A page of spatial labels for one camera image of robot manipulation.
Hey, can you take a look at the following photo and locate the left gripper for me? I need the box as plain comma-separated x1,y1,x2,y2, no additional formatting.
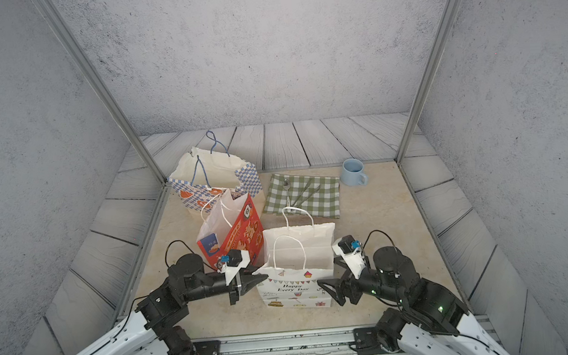
179,262,270,312

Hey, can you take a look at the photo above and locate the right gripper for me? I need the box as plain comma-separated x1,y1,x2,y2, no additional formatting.
314,251,406,313

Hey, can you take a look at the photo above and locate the white Happy Every Day bag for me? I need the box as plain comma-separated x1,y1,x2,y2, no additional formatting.
256,220,336,309

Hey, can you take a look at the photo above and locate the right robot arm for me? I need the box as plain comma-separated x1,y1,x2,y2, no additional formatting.
318,246,511,355

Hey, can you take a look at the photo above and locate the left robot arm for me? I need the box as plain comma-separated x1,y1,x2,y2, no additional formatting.
76,250,267,355

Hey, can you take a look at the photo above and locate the red paper gift bag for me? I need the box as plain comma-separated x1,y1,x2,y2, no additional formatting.
197,190,264,270

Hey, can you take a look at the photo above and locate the blue checkered paper bag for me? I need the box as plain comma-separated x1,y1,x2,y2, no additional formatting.
168,130,266,215

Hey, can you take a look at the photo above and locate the green checkered cloth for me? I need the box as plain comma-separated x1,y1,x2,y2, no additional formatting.
263,173,341,220

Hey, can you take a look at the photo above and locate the metal spoon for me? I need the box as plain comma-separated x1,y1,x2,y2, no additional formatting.
283,178,293,207

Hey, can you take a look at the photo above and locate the light blue mug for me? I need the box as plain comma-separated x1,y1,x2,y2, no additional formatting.
340,158,369,187

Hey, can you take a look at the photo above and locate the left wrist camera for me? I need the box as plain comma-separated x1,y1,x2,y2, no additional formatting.
219,249,250,286

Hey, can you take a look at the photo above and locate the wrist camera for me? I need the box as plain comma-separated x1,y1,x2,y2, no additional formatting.
219,249,250,286
332,235,369,279

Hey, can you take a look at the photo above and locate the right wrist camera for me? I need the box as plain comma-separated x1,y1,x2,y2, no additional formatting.
332,235,369,279

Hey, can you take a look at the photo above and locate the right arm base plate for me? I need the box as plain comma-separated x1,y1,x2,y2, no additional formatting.
349,327,384,355

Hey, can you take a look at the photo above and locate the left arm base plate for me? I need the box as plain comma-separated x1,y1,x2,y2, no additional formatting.
193,340,221,355

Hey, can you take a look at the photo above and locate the right frame post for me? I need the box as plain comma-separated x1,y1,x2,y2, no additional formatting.
395,0,462,165

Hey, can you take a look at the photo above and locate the frame post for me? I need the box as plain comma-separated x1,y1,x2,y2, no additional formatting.
395,0,462,165
31,0,167,185

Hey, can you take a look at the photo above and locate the left frame post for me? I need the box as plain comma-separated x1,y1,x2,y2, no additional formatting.
31,0,167,185

